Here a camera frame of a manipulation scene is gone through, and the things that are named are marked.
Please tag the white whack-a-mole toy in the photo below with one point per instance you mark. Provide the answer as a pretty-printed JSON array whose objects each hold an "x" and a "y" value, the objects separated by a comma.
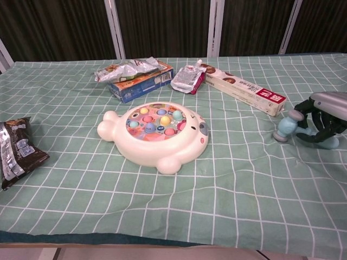
[{"x": 151, "y": 151}]

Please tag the green checked tablecloth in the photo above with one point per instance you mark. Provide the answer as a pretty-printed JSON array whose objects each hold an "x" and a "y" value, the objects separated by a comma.
[{"x": 217, "y": 195}]

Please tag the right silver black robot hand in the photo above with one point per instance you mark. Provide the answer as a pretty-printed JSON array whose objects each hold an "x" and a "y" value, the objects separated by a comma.
[{"x": 329, "y": 104}]

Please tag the blue orange carton box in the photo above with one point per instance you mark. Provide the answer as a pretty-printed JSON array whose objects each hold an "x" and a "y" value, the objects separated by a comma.
[{"x": 141, "y": 88}]

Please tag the long cream cookie box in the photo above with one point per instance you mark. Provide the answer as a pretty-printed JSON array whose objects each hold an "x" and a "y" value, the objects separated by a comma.
[{"x": 244, "y": 92}]

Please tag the light blue toy hammer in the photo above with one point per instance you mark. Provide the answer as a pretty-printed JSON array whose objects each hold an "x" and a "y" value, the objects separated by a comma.
[{"x": 288, "y": 127}]

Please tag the silver red spout pouch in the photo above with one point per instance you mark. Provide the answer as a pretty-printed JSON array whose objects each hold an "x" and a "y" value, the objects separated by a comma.
[{"x": 185, "y": 78}]

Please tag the white screen frame post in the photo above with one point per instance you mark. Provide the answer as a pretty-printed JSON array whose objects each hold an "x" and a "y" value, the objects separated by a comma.
[
  {"x": 215, "y": 27},
  {"x": 5, "y": 57},
  {"x": 115, "y": 29},
  {"x": 290, "y": 27}
]

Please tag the silver green snack bag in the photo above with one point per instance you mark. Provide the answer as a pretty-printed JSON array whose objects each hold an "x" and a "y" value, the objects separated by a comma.
[{"x": 127, "y": 69}]

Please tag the dark brown snack packet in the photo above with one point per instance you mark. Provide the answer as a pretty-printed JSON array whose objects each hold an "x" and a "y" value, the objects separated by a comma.
[{"x": 19, "y": 151}]

